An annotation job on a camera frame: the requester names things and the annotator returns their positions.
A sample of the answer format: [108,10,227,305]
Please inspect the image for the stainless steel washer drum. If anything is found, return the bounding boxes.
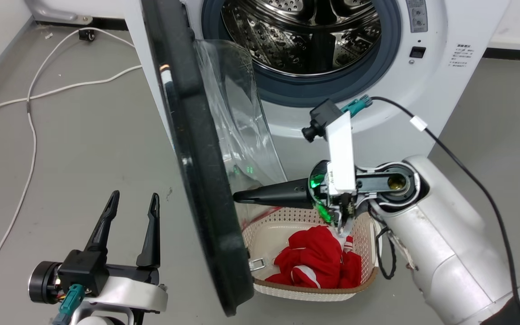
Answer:
[221,0,383,77]

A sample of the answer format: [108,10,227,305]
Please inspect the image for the grey rubber door gasket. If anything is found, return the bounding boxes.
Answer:
[201,0,403,108]

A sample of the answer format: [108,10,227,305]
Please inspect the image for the white front-load washing machine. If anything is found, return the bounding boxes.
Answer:
[122,0,511,182]

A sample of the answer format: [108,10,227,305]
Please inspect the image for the grey instruction label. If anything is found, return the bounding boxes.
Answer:
[405,0,429,33]

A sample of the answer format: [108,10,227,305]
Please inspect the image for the black washing machine door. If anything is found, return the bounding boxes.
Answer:
[140,0,288,317]

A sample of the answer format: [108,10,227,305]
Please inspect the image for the beige perforated laundry basket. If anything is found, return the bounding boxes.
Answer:
[241,206,381,302]

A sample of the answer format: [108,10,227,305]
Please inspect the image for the teal camera connector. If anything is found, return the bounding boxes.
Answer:
[52,284,86,325]
[341,94,374,117]

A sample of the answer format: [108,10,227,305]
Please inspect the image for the long black camera cable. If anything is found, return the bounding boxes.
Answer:
[370,96,520,304]

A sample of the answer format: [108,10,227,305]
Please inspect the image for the long looping white floor cable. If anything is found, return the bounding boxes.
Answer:
[0,27,136,293]

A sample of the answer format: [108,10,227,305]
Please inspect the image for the short black looped cable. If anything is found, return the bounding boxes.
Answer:
[375,211,397,280]

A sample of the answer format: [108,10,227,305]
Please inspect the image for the red and white garment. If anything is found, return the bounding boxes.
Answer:
[264,225,364,290]

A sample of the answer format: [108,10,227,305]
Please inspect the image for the white camera mounting bracket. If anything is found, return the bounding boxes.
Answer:
[325,111,358,193]

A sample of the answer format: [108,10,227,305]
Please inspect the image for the grey pipe fixture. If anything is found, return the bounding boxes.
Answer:
[24,0,94,26]

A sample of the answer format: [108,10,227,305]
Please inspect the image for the teal left camera connector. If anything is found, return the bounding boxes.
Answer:
[52,284,86,325]

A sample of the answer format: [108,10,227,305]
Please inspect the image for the teal right camera connector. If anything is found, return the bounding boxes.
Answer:
[341,94,374,117]

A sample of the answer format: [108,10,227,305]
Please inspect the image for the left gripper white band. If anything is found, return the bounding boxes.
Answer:
[71,190,169,325]

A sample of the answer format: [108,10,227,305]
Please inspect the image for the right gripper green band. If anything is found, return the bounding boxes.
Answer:
[232,160,356,227]

